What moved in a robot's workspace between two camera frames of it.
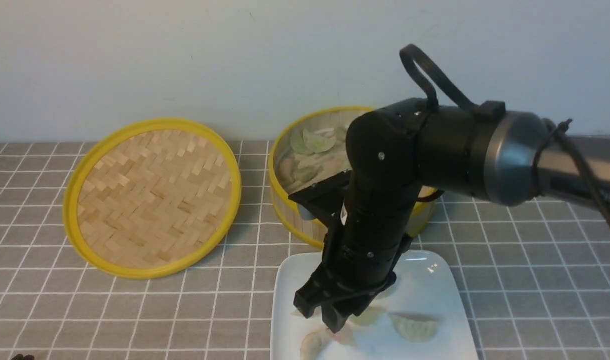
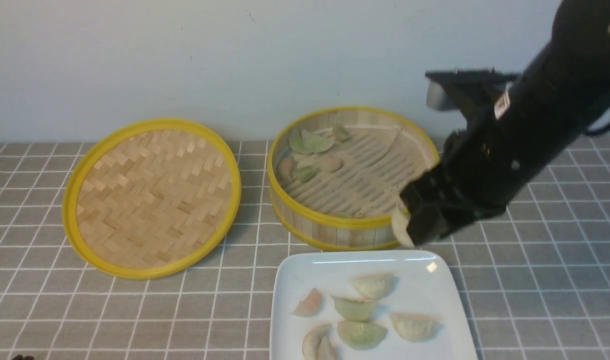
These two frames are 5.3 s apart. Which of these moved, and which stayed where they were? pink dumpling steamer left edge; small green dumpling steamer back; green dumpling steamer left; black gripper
Moved: black gripper
Stayed: green dumpling steamer left; small green dumpling steamer back; pink dumpling steamer left edge
